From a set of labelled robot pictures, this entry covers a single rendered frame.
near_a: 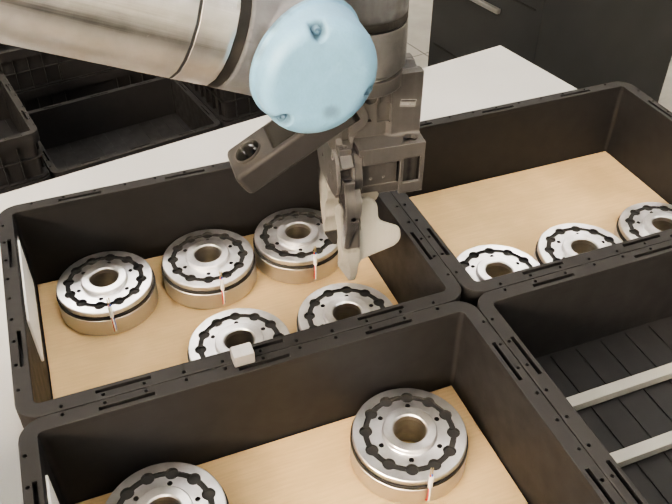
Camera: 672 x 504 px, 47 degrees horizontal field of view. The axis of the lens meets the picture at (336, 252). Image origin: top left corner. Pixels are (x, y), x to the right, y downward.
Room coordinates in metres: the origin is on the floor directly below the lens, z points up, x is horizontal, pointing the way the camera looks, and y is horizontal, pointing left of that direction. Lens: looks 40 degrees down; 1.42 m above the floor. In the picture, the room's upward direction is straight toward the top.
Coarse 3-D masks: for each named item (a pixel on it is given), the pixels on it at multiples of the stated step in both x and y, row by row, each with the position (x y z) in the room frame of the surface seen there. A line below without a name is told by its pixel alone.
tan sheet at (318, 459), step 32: (256, 448) 0.43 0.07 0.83; (288, 448) 0.43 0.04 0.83; (320, 448) 0.43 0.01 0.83; (480, 448) 0.43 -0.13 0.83; (224, 480) 0.39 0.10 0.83; (256, 480) 0.39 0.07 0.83; (288, 480) 0.39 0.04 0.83; (320, 480) 0.39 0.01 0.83; (352, 480) 0.39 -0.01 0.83; (480, 480) 0.39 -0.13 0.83; (512, 480) 0.39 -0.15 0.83
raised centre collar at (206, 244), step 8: (208, 240) 0.68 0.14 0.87; (192, 248) 0.67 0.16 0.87; (200, 248) 0.67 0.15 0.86; (208, 248) 0.67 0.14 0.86; (216, 248) 0.67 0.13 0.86; (224, 248) 0.67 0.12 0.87; (192, 256) 0.65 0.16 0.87; (224, 256) 0.65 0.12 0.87; (192, 264) 0.64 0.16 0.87; (200, 264) 0.64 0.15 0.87; (208, 264) 0.64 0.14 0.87; (216, 264) 0.64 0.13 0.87; (224, 264) 0.65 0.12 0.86
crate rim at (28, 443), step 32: (416, 320) 0.49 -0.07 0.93; (480, 320) 0.49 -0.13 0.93; (288, 352) 0.45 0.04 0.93; (320, 352) 0.45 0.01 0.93; (160, 384) 0.42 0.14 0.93; (192, 384) 0.42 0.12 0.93; (512, 384) 0.42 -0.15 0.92; (64, 416) 0.39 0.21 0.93; (96, 416) 0.39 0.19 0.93; (544, 416) 0.39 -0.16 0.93; (32, 448) 0.36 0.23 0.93; (576, 448) 0.36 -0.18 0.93; (32, 480) 0.33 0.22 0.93
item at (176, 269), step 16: (176, 240) 0.69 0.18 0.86; (192, 240) 0.69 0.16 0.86; (224, 240) 0.69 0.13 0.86; (240, 240) 0.69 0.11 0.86; (176, 256) 0.66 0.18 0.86; (240, 256) 0.66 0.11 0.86; (176, 272) 0.64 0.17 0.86; (192, 272) 0.63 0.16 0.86; (208, 272) 0.63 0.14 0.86; (224, 272) 0.63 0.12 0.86; (240, 272) 0.63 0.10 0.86; (192, 288) 0.61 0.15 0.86; (208, 288) 0.61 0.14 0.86
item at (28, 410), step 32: (96, 192) 0.69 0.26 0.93; (128, 192) 0.69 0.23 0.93; (384, 192) 0.69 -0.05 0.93; (0, 224) 0.63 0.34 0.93; (448, 288) 0.53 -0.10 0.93; (352, 320) 0.49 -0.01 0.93; (384, 320) 0.49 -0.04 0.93; (224, 352) 0.45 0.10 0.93; (256, 352) 0.45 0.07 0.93; (32, 384) 0.42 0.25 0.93; (128, 384) 0.42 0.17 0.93; (32, 416) 0.39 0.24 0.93
